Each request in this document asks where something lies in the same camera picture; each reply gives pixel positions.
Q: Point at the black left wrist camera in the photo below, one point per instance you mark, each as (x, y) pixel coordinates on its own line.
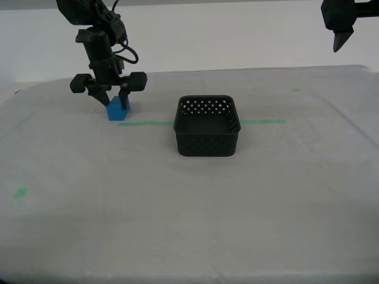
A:
(119, 65)

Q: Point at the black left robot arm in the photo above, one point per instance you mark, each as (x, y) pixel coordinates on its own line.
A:
(77, 12)

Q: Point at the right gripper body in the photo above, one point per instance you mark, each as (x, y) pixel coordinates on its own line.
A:
(367, 9)

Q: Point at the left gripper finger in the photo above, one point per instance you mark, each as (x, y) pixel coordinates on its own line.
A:
(80, 83)
(137, 81)

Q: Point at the long green tape strip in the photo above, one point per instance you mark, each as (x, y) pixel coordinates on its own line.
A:
(142, 123)

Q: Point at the blue block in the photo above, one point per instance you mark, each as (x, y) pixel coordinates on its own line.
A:
(115, 114)

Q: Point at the white table cover sheet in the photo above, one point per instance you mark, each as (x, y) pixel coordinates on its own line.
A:
(189, 207)

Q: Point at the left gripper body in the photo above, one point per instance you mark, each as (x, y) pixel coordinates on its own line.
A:
(99, 53)

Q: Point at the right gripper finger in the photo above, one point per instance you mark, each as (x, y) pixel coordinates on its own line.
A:
(339, 14)

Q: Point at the black perforated plastic basket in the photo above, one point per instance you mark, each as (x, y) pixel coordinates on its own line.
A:
(207, 145)

